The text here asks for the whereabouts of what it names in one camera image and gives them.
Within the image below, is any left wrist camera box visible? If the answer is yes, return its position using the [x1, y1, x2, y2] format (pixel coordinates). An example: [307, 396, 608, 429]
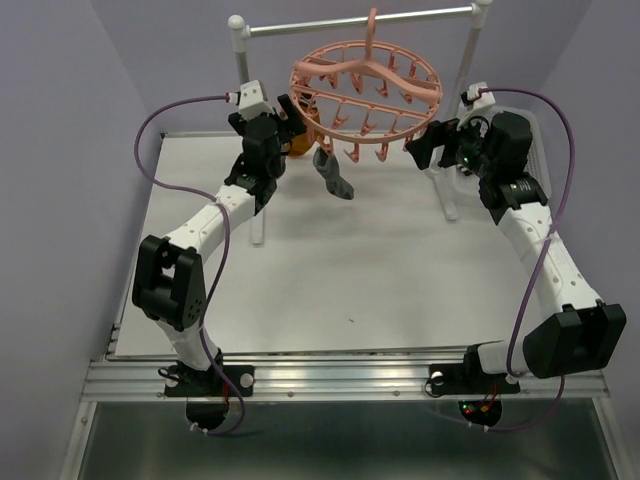
[238, 80, 273, 121]

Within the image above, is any white plastic basket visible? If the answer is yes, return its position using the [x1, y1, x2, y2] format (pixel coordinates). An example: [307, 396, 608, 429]
[449, 105, 552, 204]

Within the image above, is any mustard brown striped sock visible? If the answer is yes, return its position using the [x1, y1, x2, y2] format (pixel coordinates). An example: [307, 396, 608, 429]
[288, 99, 320, 158]

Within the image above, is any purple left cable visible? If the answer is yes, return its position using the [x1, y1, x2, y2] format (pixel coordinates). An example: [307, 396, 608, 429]
[134, 92, 247, 437]

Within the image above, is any pink round clip hanger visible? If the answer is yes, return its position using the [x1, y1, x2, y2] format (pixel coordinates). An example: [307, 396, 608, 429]
[289, 7, 444, 165]

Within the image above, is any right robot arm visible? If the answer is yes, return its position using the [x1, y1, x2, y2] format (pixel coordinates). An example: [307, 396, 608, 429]
[406, 112, 626, 397]

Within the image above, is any white drying rack stand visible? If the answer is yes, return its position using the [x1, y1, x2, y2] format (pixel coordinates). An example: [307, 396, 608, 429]
[227, 0, 494, 246]

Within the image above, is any aluminium mounting rail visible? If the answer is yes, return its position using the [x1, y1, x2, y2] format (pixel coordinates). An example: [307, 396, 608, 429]
[79, 344, 611, 401]

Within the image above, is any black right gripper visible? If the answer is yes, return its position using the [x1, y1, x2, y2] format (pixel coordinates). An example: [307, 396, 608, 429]
[403, 107, 497, 179]

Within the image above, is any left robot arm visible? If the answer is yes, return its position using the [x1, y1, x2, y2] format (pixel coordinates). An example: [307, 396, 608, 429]
[132, 92, 306, 397]

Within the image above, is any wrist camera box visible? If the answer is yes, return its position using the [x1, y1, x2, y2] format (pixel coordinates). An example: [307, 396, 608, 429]
[458, 82, 496, 130]
[238, 80, 273, 121]

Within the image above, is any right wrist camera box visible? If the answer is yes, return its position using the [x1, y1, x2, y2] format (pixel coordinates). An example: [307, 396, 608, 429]
[458, 82, 496, 130]

